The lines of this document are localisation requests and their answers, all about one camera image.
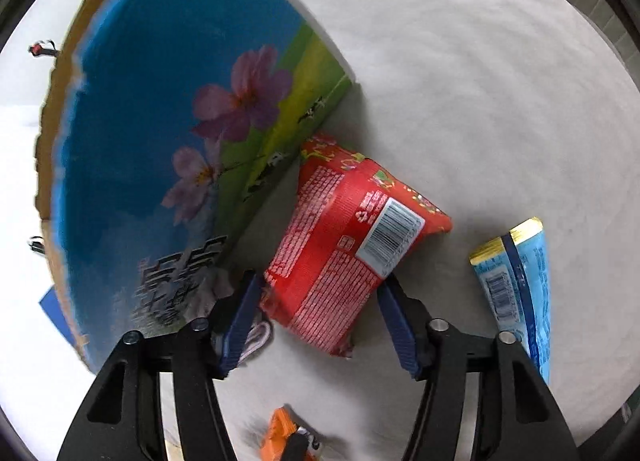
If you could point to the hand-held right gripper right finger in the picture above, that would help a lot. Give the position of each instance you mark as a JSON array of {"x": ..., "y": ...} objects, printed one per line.
[{"x": 400, "y": 331}]

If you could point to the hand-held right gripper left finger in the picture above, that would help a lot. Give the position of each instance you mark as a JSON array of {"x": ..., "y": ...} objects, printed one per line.
[{"x": 243, "y": 317}]

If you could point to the red snack packet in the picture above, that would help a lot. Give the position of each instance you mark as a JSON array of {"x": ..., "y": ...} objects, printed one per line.
[{"x": 330, "y": 251}]

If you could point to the blue flower-print cardboard box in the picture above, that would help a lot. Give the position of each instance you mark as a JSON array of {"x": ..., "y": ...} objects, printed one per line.
[{"x": 160, "y": 151}]

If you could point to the white pink-striped packet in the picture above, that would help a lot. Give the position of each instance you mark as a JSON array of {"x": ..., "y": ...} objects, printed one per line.
[{"x": 256, "y": 338}]

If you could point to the orange snack packet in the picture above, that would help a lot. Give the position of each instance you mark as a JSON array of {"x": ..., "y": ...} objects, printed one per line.
[{"x": 280, "y": 436}]

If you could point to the light blue snack packet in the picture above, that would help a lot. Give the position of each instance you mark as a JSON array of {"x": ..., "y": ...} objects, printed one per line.
[{"x": 520, "y": 291}]

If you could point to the blue flat object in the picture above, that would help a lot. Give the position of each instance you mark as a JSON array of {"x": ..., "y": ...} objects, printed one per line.
[{"x": 57, "y": 313}]

